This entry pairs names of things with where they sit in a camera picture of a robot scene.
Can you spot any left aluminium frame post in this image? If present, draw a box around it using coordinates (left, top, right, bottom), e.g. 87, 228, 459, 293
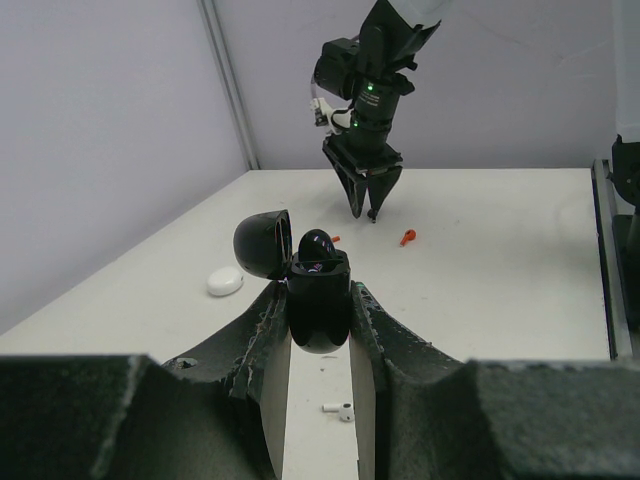
198, 0, 261, 170

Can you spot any orange earbud lower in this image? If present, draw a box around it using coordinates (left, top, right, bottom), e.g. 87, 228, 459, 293
400, 229, 417, 247

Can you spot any aluminium mounting rail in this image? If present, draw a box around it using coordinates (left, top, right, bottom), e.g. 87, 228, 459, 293
591, 159, 639, 361

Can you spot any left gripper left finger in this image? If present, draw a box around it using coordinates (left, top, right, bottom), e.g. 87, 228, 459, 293
1, 282, 291, 479

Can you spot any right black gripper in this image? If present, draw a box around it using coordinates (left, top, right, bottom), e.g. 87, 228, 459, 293
322, 135, 403, 218

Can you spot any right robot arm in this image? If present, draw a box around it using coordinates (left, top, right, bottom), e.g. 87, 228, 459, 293
310, 1, 450, 221

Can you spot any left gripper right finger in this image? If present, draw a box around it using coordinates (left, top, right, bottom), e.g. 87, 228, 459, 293
349, 282, 639, 479

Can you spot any black earbud case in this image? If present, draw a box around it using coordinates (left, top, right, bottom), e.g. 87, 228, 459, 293
233, 210, 352, 354

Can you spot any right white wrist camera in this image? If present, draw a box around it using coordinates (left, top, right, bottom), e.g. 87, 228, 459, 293
310, 98, 353, 136

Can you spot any white earbud case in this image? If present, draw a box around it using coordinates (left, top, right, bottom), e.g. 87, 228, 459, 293
206, 266, 244, 297

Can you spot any white earbud lower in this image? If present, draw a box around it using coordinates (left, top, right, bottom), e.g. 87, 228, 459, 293
322, 402, 355, 423

